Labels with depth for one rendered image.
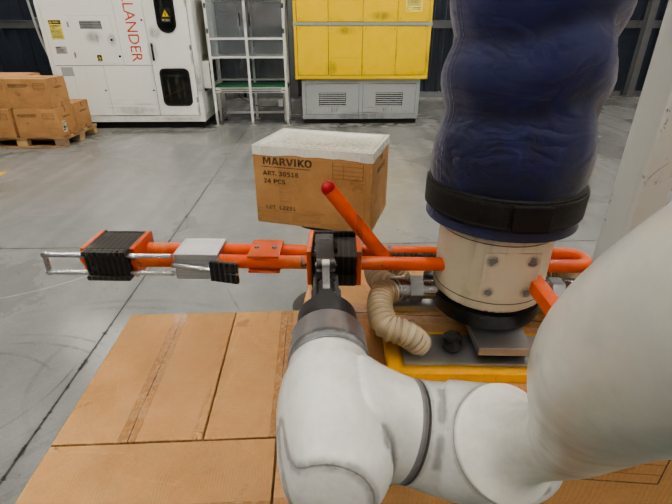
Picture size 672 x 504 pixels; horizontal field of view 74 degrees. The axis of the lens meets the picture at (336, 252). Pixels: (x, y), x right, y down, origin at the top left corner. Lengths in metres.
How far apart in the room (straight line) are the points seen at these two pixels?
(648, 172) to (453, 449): 1.76
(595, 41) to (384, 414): 0.45
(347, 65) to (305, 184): 5.84
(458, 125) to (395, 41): 7.36
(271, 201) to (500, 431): 1.98
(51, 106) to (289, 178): 5.49
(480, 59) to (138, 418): 1.25
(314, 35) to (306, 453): 7.64
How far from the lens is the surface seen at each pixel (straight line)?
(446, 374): 0.68
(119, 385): 1.58
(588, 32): 0.60
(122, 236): 0.80
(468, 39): 0.62
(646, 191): 2.12
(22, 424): 2.46
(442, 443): 0.44
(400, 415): 0.42
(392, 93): 8.08
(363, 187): 2.10
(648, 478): 0.87
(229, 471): 1.26
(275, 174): 2.22
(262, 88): 8.00
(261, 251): 0.71
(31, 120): 7.54
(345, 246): 0.71
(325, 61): 7.90
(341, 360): 0.43
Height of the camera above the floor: 1.53
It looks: 27 degrees down
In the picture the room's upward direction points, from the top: straight up
